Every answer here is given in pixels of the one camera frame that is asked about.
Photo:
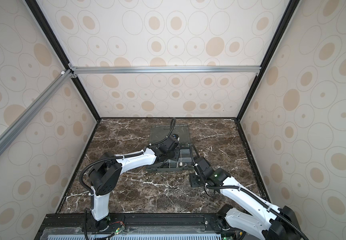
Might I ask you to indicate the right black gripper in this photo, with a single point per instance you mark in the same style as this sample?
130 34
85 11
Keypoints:
192 177

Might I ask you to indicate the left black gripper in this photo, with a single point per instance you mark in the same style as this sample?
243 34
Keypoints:
177 154

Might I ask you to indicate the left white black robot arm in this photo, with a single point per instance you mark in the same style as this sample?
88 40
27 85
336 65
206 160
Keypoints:
101 177

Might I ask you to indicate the clear plastic compartment organizer box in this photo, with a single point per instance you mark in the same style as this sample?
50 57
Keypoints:
180 160

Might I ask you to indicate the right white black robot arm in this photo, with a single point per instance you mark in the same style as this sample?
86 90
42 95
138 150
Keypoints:
264 220

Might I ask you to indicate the left diagonal aluminium frame bar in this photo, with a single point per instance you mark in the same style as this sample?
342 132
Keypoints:
28 115

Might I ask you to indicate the horizontal aluminium frame bar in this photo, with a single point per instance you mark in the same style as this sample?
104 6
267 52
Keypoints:
166 70

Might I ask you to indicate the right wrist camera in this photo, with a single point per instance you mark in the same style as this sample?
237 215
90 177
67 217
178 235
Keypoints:
202 167

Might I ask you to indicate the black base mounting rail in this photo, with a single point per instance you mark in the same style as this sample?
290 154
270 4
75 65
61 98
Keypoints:
141 227

